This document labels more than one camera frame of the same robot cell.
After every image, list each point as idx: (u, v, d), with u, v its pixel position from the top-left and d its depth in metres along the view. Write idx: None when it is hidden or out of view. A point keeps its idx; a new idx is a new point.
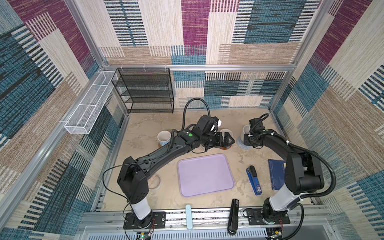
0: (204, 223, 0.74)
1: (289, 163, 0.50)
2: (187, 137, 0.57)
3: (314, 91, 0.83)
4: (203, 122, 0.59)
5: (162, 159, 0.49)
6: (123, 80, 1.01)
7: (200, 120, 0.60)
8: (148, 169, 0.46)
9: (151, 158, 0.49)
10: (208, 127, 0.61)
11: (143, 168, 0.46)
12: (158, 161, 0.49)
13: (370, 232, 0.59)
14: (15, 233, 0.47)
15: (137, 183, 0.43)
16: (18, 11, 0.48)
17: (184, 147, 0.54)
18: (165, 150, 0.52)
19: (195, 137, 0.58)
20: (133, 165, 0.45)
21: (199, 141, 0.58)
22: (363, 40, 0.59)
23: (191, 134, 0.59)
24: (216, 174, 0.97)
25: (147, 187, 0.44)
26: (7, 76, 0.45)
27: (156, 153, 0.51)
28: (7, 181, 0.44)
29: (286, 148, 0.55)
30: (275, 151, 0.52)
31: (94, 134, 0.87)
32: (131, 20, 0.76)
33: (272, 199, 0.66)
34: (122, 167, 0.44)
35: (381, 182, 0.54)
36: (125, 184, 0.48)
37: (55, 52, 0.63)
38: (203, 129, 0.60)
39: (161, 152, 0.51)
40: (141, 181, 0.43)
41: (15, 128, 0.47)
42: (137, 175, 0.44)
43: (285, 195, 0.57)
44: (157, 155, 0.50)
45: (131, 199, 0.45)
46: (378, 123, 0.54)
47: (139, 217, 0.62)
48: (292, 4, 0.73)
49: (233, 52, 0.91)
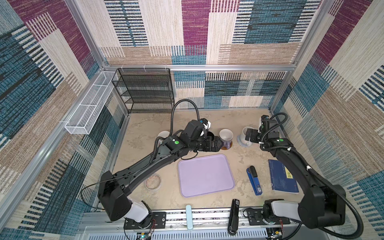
0: (204, 223, 0.74)
1: (308, 196, 0.43)
2: (173, 144, 0.53)
3: (314, 91, 0.83)
4: (191, 127, 0.55)
5: (143, 172, 0.46)
6: (123, 80, 1.01)
7: (187, 125, 0.56)
8: (127, 185, 0.42)
9: (132, 172, 0.45)
10: (197, 131, 0.57)
11: (121, 183, 0.43)
12: (138, 174, 0.45)
13: (370, 232, 0.59)
14: (15, 233, 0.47)
15: (114, 200, 0.39)
16: (18, 11, 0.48)
17: (169, 157, 0.50)
18: (148, 161, 0.48)
19: (182, 145, 0.54)
20: (112, 180, 0.47)
21: (187, 148, 0.55)
22: (363, 40, 0.59)
23: (178, 141, 0.55)
24: (217, 174, 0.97)
25: (129, 202, 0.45)
26: (7, 76, 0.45)
27: (137, 165, 0.47)
28: (7, 181, 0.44)
29: (306, 175, 0.47)
30: (288, 168, 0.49)
31: (94, 134, 0.87)
32: (131, 20, 0.76)
33: (274, 203, 0.65)
34: (100, 184, 0.44)
35: (381, 182, 0.54)
36: (105, 200, 0.45)
37: (55, 52, 0.63)
38: (190, 136, 0.56)
39: (143, 163, 0.47)
40: (118, 197, 0.40)
41: (15, 128, 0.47)
42: (114, 192, 0.40)
43: (292, 211, 0.54)
44: (138, 168, 0.46)
45: (111, 217, 0.42)
46: (378, 123, 0.54)
47: (137, 219, 0.61)
48: (292, 4, 0.73)
49: (233, 51, 0.91)
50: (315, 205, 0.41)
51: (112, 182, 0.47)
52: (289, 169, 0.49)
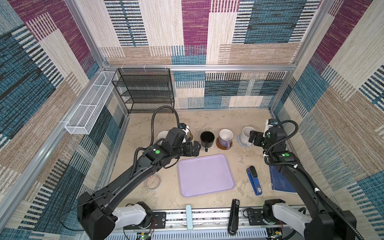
0: (204, 223, 0.74)
1: (316, 221, 0.41)
2: (154, 154, 0.52)
3: (315, 91, 0.83)
4: (171, 135, 0.55)
5: (123, 188, 0.44)
6: (123, 80, 1.01)
7: (168, 133, 0.55)
8: (107, 204, 0.40)
9: (111, 190, 0.43)
10: (178, 138, 0.56)
11: (100, 203, 0.40)
12: (118, 191, 0.43)
13: (370, 232, 0.59)
14: (15, 233, 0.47)
15: (93, 222, 0.37)
16: (18, 11, 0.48)
17: (150, 168, 0.49)
18: (127, 176, 0.46)
19: (164, 154, 0.53)
20: (91, 201, 0.44)
21: (169, 156, 0.54)
22: (363, 39, 0.58)
23: (158, 151, 0.53)
24: (217, 174, 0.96)
25: (112, 221, 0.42)
26: (7, 76, 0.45)
27: (116, 182, 0.45)
28: (7, 181, 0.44)
29: (314, 199, 0.44)
30: (296, 187, 0.52)
31: (94, 134, 0.87)
32: (131, 19, 0.76)
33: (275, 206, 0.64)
34: (77, 208, 0.42)
35: (381, 182, 0.54)
36: (83, 223, 0.42)
37: (55, 52, 0.63)
38: (172, 144, 0.55)
39: (122, 179, 0.45)
40: (98, 216, 0.38)
41: (15, 128, 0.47)
42: (94, 212, 0.39)
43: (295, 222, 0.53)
44: (117, 185, 0.44)
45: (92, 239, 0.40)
46: (378, 123, 0.54)
47: (137, 222, 0.62)
48: (292, 4, 0.73)
49: (233, 51, 0.91)
50: (321, 229, 0.39)
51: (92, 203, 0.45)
52: (296, 189, 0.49)
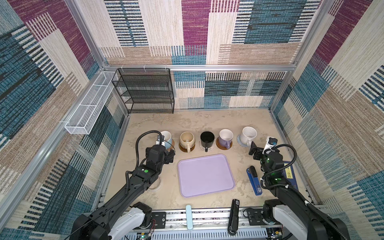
0: (204, 223, 0.74)
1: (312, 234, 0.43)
2: (143, 174, 0.58)
3: (314, 91, 0.83)
4: (153, 154, 0.60)
5: (120, 204, 0.47)
6: (123, 80, 1.01)
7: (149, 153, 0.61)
8: (107, 221, 0.42)
9: (109, 207, 0.45)
10: (160, 155, 0.62)
11: (100, 221, 0.42)
12: (116, 208, 0.46)
13: (370, 232, 0.59)
14: (15, 233, 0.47)
15: None
16: (18, 11, 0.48)
17: (142, 185, 0.54)
18: (123, 193, 0.50)
19: (152, 172, 0.59)
20: (87, 224, 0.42)
21: (157, 172, 0.61)
22: (363, 40, 0.59)
23: (146, 170, 0.60)
24: (217, 174, 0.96)
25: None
26: (7, 76, 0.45)
27: (112, 201, 0.47)
28: (7, 181, 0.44)
29: (306, 210, 0.48)
30: (289, 206, 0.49)
31: (94, 134, 0.87)
32: (131, 19, 0.76)
33: (276, 208, 0.64)
34: (71, 235, 0.41)
35: (381, 182, 0.54)
36: None
37: (55, 53, 0.63)
38: (155, 161, 0.61)
39: (117, 198, 0.48)
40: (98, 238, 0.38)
41: (15, 128, 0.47)
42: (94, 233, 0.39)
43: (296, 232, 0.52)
44: (114, 203, 0.47)
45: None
46: (378, 123, 0.54)
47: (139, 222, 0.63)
48: (292, 4, 0.73)
49: (233, 52, 0.91)
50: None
51: (87, 226, 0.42)
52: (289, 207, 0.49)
